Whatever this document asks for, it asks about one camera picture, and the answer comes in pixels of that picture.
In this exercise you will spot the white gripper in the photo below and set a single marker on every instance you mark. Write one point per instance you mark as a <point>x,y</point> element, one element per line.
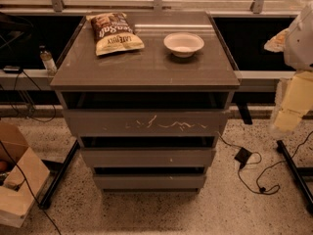
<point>299,48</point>

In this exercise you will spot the grey top drawer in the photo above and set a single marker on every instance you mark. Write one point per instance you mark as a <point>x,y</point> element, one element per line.
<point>144,123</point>

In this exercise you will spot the grey drawer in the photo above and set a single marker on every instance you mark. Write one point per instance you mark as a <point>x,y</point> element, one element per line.
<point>147,157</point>
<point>137,182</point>
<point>144,123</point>

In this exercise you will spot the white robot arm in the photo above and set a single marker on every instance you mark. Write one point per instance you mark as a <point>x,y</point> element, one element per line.
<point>298,52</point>

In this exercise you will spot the grey drawer cabinet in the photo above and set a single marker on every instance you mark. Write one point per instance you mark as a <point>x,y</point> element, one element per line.
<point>151,79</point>

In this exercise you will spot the grey middle drawer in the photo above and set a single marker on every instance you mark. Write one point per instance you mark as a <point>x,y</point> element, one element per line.
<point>147,157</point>

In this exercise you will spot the grey bottom drawer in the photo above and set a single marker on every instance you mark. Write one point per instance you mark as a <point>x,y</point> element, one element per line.
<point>137,182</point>

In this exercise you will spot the white paper bowl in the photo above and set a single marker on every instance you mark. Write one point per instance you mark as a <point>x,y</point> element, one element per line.
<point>183,44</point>

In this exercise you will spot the black power adapter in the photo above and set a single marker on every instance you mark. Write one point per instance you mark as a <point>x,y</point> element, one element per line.
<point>243,155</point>

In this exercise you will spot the black right table leg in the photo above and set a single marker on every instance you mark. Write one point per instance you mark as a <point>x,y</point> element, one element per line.
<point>300,175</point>

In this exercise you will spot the black table leg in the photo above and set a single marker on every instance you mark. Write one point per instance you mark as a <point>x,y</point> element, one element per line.
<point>57,170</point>
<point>300,175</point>

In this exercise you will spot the sea salt chips bag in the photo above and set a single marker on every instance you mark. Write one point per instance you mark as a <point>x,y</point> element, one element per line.
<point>113,33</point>

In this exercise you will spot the small clear bottle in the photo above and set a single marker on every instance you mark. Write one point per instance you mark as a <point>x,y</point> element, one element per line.
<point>47,60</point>

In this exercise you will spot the black left table leg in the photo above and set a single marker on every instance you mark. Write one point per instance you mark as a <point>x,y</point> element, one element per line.
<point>57,170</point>

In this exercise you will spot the black device on shelf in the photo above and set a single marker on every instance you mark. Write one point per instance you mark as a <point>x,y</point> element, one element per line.
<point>12,69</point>

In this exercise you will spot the cardboard box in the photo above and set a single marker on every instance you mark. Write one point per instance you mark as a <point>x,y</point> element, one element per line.
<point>27,176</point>

